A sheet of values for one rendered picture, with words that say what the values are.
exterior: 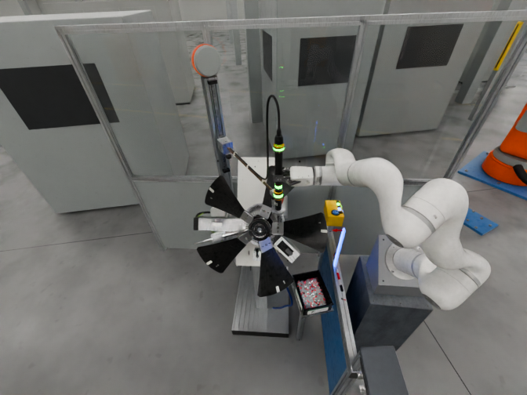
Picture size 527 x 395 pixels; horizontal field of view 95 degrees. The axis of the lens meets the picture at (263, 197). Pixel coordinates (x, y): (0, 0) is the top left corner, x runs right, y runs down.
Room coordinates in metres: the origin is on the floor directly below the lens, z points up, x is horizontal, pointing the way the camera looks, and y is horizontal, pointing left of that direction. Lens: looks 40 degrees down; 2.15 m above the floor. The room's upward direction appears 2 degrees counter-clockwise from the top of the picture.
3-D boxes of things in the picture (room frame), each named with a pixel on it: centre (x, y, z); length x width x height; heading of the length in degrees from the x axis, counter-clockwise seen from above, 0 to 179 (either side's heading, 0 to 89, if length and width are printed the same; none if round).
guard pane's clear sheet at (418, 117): (1.61, -0.15, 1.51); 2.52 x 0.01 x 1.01; 85
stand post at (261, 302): (1.01, 0.05, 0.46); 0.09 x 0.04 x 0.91; 85
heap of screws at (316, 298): (0.70, -0.25, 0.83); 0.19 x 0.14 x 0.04; 10
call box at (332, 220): (1.15, -0.46, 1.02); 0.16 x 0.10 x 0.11; 175
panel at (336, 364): (0.76, -0.42, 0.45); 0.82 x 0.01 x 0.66; 175
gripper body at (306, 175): (0.88, -0.18, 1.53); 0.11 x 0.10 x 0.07; 85
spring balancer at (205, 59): (1.52, 0.28, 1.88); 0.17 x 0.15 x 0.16; 85
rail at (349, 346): (0.76, -0.42, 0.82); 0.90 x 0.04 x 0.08; 175
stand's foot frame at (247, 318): (1.11, 0.04, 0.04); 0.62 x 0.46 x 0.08; 175
